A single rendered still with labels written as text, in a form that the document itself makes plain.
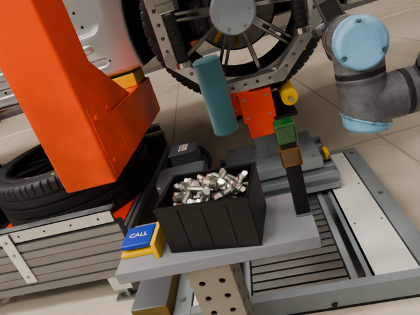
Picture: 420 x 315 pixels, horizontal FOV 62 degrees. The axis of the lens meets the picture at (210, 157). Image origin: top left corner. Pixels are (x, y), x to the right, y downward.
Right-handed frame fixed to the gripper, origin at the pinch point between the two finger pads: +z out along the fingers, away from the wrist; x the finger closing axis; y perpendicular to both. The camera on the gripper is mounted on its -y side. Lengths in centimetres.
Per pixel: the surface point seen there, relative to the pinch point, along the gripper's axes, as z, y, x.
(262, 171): 28, 43, -40
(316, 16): 21.2, -1.0, 1.1
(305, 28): -1.6, -1.5, -5.0
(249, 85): 20.8, 8.6, -27.7
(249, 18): 5.2, -11.0, -16.9
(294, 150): -39.8, 13.9, -18.2
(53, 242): -12, 20, -108
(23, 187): -2, -1, -113
